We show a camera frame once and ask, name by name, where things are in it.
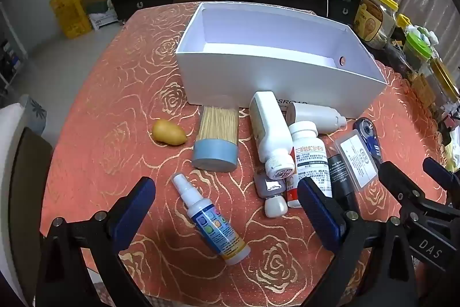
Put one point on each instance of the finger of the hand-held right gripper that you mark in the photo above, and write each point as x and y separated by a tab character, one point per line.
395	181
442	174

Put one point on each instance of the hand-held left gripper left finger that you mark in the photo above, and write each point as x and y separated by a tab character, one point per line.
133	208

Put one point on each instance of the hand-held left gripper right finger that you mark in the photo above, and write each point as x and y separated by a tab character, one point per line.
316	213

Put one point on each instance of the black cylindrical bottle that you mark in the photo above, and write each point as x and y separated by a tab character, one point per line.
339	177

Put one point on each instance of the white pill bottle red label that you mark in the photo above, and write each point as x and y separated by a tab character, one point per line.
309	152

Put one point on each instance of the yellow toy mango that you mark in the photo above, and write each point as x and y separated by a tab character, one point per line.
168	133

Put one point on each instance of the white spray bottle colourful label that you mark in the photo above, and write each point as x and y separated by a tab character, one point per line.
214	224

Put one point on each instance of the large white bottle tan label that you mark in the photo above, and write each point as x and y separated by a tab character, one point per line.
267	134

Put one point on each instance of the beige tube bottle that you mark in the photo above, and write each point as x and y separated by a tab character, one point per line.
316	117

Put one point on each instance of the toothpick jar with blue lid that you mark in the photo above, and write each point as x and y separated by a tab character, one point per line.
215	152

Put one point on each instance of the white cardboard box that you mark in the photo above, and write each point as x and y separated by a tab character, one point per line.
222	76

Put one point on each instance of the clear plastic case white label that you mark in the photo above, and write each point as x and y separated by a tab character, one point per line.
357	157

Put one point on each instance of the silver tube with white cap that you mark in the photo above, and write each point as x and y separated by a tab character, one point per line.
271	197

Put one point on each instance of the blue correction tape dispenser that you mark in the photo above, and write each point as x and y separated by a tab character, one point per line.
372	136

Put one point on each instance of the wide yellow lid jar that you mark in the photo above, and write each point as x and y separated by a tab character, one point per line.
445	80

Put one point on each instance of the red rose-pattern tablecloth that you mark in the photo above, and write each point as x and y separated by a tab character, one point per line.
118	105

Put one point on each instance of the chair with white backrest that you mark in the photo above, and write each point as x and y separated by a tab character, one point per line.
21	184

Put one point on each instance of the dark plastic bag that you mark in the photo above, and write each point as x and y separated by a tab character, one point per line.
399	59

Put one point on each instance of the green lid jar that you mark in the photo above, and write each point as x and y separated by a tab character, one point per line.
417	48

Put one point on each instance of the grey flower-pattern stool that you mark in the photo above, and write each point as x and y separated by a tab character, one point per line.
34	112

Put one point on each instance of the bag of white items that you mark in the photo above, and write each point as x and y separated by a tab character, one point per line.
422	33

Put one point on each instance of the small yellow lid jar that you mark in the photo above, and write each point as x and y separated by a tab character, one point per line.
403	21

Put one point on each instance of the large yellow lid jar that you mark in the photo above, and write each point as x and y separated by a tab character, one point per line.
373	19

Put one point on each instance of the white plastic basket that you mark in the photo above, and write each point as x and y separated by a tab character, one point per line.
104	20

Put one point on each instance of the white storage shelf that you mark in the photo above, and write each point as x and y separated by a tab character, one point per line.
9	59

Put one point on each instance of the stack of yellow plastic crates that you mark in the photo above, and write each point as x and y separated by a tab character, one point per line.
70	10

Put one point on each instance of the green cardboard box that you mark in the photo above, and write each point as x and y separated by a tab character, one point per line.
95	1

